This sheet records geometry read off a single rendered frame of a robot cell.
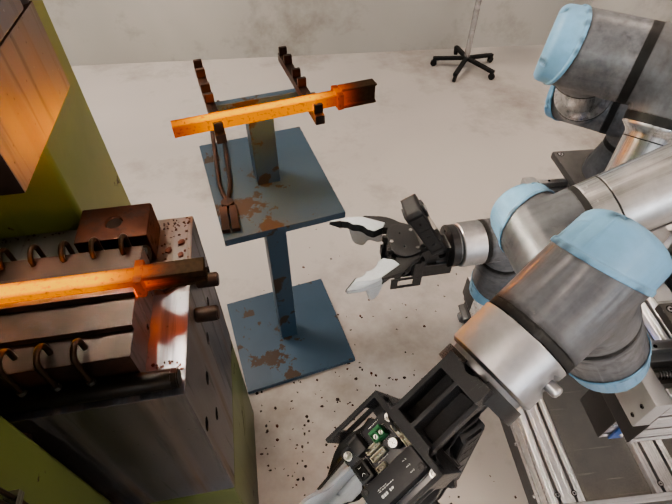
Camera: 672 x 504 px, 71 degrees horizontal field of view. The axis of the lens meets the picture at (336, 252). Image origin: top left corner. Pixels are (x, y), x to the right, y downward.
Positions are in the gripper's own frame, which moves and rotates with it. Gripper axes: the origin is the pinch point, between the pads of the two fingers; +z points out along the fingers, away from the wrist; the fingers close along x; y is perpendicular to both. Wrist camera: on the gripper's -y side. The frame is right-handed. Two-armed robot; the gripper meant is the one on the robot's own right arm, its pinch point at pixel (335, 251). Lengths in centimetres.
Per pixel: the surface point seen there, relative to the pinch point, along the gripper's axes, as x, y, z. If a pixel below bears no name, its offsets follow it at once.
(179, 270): -0.7, -1.2, 23.9
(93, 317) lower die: -5.6, 0.9, 36.2
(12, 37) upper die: -0.5, -36.1, 30.7
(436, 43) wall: 277, 96, -124
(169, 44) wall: 292, 88, 66
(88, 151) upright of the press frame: 38, 2, 45
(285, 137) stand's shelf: 68, 24, 3
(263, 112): 37.9, -3.2, 8.4
